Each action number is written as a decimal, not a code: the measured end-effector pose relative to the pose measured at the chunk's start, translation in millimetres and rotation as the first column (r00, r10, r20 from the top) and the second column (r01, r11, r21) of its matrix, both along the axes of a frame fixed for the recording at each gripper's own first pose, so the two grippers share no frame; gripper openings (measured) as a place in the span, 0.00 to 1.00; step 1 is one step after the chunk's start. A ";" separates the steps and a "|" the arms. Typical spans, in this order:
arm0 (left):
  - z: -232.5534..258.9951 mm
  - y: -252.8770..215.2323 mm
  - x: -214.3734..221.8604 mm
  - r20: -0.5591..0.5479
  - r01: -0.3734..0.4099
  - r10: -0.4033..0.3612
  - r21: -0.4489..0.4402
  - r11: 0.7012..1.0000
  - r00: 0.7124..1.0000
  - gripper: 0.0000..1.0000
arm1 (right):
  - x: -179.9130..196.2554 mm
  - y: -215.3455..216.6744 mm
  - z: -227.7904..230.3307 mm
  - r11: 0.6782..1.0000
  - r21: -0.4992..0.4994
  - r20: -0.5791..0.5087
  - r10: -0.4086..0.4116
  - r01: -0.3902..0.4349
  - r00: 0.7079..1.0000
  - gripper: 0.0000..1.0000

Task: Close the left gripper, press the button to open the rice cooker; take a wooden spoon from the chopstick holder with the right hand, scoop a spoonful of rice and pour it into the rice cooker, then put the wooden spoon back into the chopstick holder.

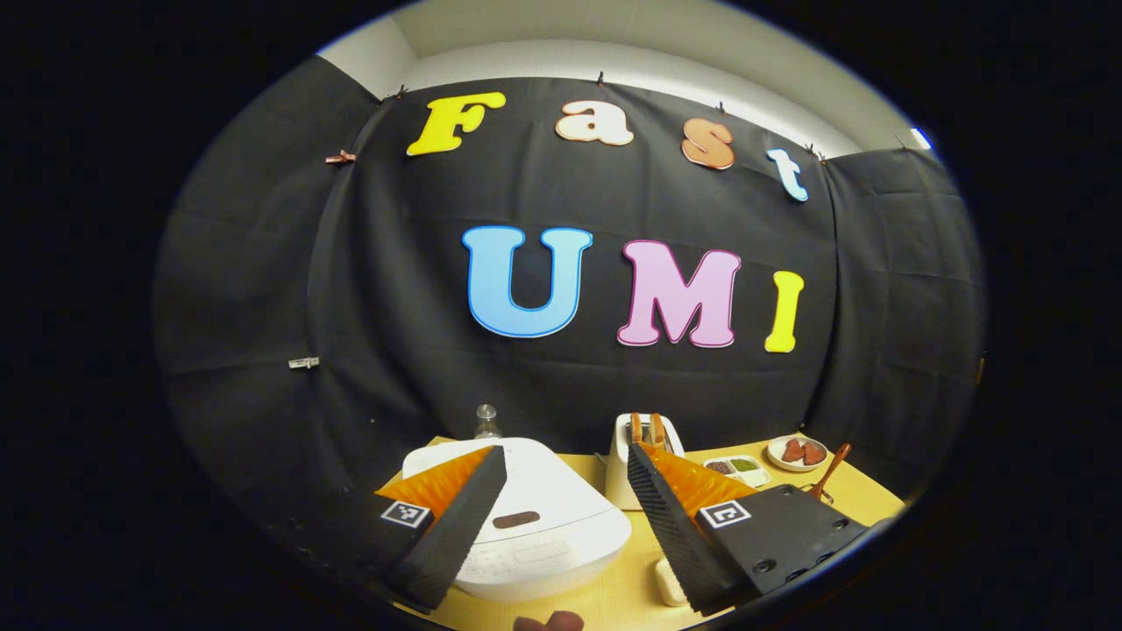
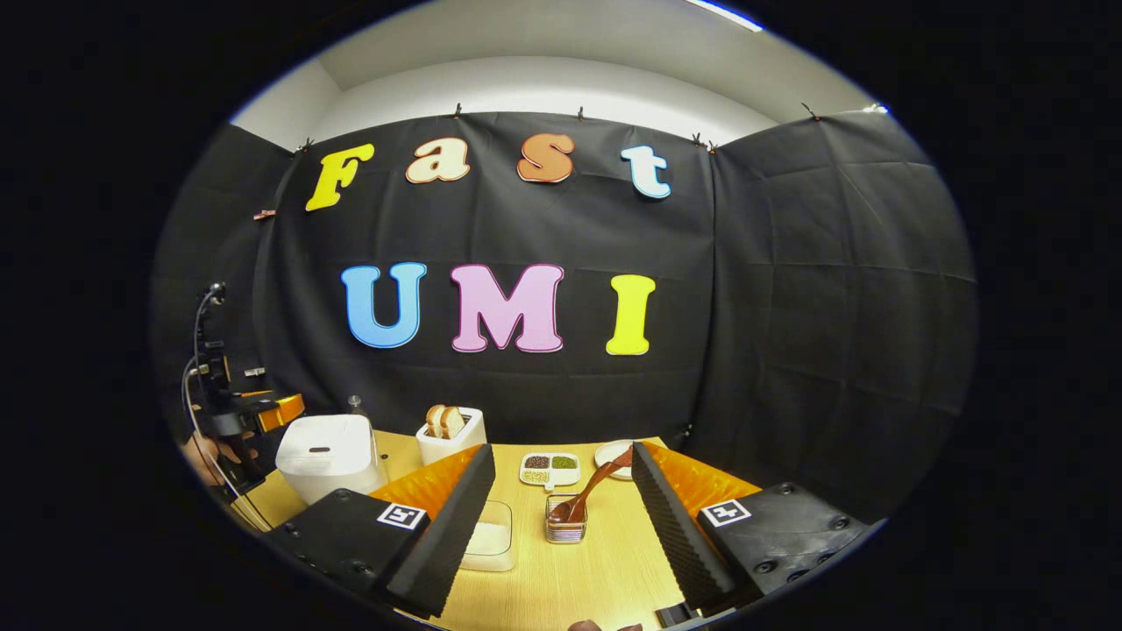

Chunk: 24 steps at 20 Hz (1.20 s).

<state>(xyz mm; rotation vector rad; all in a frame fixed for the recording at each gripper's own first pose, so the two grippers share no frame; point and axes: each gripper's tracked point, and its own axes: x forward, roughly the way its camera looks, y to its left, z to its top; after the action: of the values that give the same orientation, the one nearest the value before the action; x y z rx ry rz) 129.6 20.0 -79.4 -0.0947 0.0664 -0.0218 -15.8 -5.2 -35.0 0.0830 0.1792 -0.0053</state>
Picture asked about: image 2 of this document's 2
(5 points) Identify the white rice cooker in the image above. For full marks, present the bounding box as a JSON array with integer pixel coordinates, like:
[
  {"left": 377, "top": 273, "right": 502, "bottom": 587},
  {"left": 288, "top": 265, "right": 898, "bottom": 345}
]
[{"left": 275, "top": 415, "right": 389, "bottom": 505}]

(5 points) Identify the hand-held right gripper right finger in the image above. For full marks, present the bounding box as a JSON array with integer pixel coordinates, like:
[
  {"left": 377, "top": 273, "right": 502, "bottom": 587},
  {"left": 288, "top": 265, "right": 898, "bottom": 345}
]
[{"left": 631, "top": 441, "right": 870, "bottom": 619}]

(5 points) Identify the white toaster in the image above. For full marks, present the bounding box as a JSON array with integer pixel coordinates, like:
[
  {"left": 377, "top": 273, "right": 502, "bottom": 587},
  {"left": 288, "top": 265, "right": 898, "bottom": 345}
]
[{"left": 415, "top": 407, "right": 487, "bottom": 466}]

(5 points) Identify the white round plate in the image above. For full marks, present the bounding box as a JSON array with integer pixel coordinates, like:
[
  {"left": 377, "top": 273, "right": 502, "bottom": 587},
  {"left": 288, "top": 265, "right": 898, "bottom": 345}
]
[{"left": 594, "top": 439, "right": 636, "bottom": 481}]

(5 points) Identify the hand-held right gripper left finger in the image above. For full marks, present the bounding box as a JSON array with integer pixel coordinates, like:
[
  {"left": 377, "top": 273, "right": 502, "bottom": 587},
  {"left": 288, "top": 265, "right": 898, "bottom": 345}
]
[{"left": 263, "top": 443, "right": 497, "bottom": 619}]

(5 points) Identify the white divided bean dish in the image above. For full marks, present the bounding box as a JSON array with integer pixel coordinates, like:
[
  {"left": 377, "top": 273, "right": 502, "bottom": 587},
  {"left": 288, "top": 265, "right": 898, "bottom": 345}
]
[{"left": 519, "top": 451, "right": 582, "bottom": 492}]

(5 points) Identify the long ceiling light strip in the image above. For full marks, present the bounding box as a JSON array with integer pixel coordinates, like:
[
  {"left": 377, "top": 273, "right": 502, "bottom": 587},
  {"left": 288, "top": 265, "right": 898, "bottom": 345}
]
[{"left": 684, "top": 0, "right": 763, "bottom": 32}]

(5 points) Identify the brown wooden spoon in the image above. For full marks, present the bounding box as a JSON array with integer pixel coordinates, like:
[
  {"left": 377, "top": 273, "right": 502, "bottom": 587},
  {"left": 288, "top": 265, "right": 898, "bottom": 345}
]
[{"left": 549, "top": 447, "right": 634, "bottom": 524}]

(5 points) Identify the black backdrop cloth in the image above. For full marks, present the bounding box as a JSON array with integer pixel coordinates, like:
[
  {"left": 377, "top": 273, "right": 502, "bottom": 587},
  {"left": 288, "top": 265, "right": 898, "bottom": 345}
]
[{"left": 149, "top": 110, "right": 978, "bottom": 527}]

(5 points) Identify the clear chopstick holder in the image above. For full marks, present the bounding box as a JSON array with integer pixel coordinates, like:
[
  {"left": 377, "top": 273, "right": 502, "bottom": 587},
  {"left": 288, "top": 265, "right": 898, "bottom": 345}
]
[{"left": 544, "top": 493, "right": 588, "bottom": 545}]

